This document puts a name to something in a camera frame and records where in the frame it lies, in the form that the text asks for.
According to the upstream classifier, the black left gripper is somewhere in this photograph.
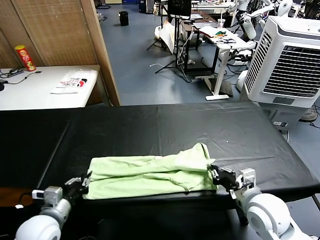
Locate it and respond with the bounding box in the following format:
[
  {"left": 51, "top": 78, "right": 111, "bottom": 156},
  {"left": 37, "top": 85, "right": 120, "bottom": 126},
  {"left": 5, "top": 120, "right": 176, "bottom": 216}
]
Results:
[{"left": 63, "top": 170, "right": 93, "bottom": 201}]

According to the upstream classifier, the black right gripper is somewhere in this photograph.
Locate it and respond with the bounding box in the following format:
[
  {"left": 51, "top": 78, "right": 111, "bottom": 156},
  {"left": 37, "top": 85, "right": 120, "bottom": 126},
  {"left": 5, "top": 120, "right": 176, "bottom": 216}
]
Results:
[{"left": 207, "top": 163, "right": 239, "bottom": 192}]

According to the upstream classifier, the light green t-shirt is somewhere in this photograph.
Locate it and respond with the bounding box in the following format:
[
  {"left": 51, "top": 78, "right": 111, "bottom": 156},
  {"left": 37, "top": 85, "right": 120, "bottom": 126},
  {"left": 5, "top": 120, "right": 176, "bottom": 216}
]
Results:
[{"left": 83, "top": 142, "right": 219, "bottom": 200}]

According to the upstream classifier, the black table cover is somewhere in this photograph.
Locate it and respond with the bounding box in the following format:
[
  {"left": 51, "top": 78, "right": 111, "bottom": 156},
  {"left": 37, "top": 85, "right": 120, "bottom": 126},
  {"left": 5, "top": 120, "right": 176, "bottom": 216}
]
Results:
[
  {"left": 37, "top": 101, "right": 320, "bottom": 211},
  {"left": 0, "top": 108, "right": 75, "bottom": 189}
]

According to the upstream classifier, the white wheeled robot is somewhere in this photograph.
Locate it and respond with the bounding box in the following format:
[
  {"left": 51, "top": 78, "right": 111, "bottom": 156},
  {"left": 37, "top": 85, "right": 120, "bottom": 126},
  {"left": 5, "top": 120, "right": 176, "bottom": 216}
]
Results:
[{"left": 228, "top": 39, "right": 258, "bottom": 93}]

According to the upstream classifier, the folded white printed shirt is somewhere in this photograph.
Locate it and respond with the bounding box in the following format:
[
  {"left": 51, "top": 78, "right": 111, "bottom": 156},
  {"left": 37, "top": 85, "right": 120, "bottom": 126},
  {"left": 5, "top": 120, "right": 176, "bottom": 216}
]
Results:
[{"left": 50, "top": 69, "right": 97, "bottom": 95}]

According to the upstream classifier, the white side table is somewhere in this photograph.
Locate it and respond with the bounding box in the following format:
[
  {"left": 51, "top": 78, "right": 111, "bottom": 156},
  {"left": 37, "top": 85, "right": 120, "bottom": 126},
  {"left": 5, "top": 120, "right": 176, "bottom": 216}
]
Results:
[{"left": 0, "top": 65, "right": 102, "bottom": 111}]

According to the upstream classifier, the floor fan base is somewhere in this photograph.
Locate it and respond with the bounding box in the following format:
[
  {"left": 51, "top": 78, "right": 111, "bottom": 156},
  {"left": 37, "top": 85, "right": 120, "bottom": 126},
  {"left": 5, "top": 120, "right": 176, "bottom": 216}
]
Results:
[{"left": 299, "top": 107, "right": 318, "bottom": 123}]

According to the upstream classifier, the black power strip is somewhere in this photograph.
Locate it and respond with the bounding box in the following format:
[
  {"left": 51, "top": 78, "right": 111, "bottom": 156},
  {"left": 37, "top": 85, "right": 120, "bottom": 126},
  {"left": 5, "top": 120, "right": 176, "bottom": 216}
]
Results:
[{"left": 7, "top": 69, "right": 25, "bottom": 78}]

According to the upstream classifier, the white standing desk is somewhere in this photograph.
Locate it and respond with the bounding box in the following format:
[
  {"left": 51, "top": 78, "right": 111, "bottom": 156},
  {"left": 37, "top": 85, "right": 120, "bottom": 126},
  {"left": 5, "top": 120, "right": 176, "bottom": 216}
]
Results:
[{"left": 198, "top": 24, "right": 257, "bottom": 101}]

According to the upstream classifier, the white air cooler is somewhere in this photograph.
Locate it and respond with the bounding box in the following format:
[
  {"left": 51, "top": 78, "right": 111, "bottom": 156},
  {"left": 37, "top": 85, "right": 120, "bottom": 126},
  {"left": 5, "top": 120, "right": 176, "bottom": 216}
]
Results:
[{"left": 243, "top": 16, "right": 320, "bottom": 131}]

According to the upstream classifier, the black monitor tripod stand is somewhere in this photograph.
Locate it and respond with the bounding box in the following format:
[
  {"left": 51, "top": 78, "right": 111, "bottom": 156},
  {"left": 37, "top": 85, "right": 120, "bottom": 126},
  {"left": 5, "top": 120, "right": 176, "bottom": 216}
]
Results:
[{"left": 154, "top": 14, "right": 195, "bottom": 83}]

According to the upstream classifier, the red chips can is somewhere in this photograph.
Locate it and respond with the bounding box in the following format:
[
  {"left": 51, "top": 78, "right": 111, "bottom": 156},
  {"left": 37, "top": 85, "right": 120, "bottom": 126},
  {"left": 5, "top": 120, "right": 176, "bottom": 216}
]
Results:
[{"left": 14, "top": 44, "right": 37, "bottom": 72}]

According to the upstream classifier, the white humanoid robot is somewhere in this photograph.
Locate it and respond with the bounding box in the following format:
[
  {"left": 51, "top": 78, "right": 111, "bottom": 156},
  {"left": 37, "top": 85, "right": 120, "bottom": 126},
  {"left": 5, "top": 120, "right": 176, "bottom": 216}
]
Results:
[{"left": 226, "top": 0, "right": 266, "bottom": 41}]

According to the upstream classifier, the white tote bag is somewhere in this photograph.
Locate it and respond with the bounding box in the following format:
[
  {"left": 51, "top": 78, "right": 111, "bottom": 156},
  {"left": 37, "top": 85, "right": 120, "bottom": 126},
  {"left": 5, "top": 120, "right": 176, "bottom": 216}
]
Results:
[{"left": 154, "top": 21, "right": 176, "bottom": 55}]

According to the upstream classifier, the wooden partition screen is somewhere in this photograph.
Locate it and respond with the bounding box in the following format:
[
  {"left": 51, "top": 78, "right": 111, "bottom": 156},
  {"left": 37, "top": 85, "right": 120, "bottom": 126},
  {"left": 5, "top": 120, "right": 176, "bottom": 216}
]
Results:
[{"left": 0, "top": 0, "right": 121, "bottom": 107}]

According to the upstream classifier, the black trash bin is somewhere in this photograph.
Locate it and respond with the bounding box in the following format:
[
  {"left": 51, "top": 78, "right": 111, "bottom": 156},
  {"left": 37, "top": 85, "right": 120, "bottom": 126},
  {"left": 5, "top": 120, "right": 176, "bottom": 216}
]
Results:
[{"left": 118, "top": 11, "right": 130, "bottom": 27}]

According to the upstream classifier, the black monitor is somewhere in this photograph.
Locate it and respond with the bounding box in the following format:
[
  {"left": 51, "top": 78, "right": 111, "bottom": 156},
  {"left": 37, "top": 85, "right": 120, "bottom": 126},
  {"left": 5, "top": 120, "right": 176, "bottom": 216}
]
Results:
[{"left": 166, "top": 0, "right": 192, "bottom": 20}]

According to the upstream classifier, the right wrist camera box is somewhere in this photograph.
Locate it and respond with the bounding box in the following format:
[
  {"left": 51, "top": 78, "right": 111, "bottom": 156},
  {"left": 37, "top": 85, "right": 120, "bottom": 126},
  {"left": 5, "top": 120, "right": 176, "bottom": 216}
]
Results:
[{"left": 234, "top": 168, "right": 257, "bottom": 195}]

